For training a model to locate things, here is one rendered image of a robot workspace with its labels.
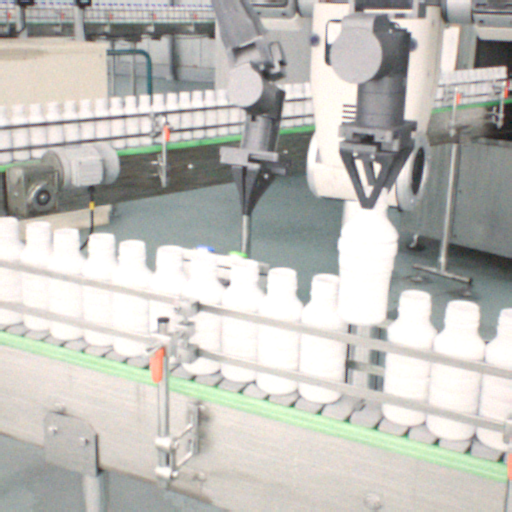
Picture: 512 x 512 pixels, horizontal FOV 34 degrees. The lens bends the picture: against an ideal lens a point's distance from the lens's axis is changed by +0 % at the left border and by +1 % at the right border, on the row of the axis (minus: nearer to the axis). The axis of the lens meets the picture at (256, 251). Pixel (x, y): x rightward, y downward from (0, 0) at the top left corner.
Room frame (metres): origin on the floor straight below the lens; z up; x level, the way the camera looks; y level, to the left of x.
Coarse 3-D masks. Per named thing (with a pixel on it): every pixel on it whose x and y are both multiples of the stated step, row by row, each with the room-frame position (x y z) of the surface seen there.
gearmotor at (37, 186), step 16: (96, 144) 2.61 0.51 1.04; (48, 160) 2.49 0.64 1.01; (64, 160) 2.47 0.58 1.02; (80, 160) 2.46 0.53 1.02; (96, 160) 2.49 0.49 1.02; (112, 160) 2.58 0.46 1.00; (16, 176) 2.39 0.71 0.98; (32, 176) 2.40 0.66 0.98; (48, 176) 2.44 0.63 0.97; (64, 176) 2.46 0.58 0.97; (80, 176) 2.45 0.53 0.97; (96, 176) 2.49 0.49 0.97; (112, 176) 2.58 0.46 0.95; (16, 192) 2.41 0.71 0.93; (32, 192) 2.38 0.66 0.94; (48, 192) 2.42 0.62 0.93; (16, 208) 2.40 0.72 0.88; (32, 208) 2.39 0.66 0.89; (48, 208) 2.42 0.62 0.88
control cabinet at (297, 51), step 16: (272, 32) 7.18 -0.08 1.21; (288, 32) 7.32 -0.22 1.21; (304, 32) 7.46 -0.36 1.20; (224, 48) 7.26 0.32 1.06; (288, 48) 7.32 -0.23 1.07; (304, 48) 7.46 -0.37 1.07; (224, 64) 7.25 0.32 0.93; (288, 64) 7.33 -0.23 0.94; (304, 64) 7.47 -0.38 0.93; (224, 80) 7.25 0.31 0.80; (288, 80) 7.33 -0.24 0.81; (304, 80) 7.48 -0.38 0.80
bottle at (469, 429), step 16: (448, 304) 0.93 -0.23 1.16; (464, 304) 0.94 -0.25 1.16; (448, 320) 0.92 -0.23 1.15; (464, 320) 0.91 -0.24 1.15; (448, 336) 0.91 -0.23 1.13; (464, 336) 0.90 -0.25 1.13; (448, 352) 0.90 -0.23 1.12; (464, 352) 0.89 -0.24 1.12; (480, 352) 0.90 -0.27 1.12; (432, 368) 0.92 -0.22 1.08; (448, 368) 0.90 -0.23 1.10; (432, 384) 0.92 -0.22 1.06; (448, 384) 0.90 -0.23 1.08; (464, 384) 0.89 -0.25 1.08; (480, 384) 0.91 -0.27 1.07; (432, 400) 0.91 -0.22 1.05; (448, 400) 0.90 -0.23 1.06; (464, 400) 0.89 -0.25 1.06; (432, 416) 0.91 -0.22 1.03; (432, 432) 0.91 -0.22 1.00; (448, 432) 0.90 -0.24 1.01; (464, 432) 0.90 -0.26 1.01
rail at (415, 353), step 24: (0, 264) 1.21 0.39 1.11; (24, 264) 1.19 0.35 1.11; (120, 288) 1.11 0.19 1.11; (24, 312) 1.19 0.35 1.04; (48, 312) 1.17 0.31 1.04; (216, 312) 1.04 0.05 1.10; (240, 312) 1.02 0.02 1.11; (120, 336) 1.11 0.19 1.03; (144, 336) 1.09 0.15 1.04; (336, 336) 0.96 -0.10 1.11; (360, 336) 0.94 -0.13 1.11; (216, 360) 1.03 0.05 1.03; (240, 360) 1.02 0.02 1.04; (432, 360) 0.90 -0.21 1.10; (456, 360) 0.89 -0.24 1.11; (312, 384) 0.97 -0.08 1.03; (336, 384) 0.96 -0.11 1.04; (408, 408) 0.91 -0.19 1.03; (432, 408) 0.90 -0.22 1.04
